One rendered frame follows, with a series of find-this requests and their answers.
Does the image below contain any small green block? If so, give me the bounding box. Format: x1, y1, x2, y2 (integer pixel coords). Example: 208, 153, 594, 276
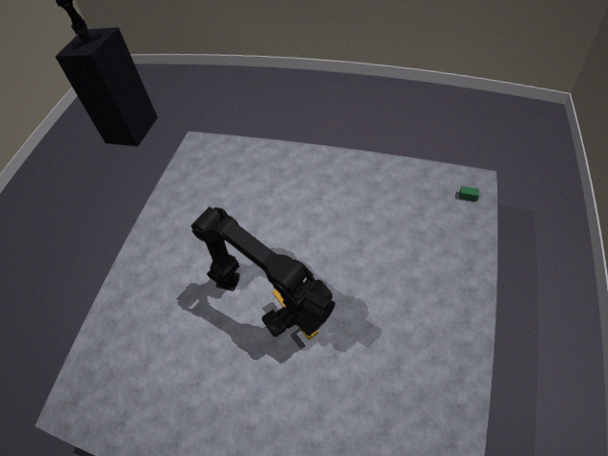
460, 186, 479, 202

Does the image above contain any orange bar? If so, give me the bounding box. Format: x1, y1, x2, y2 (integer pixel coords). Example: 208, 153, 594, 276
272, 290, 318, 340

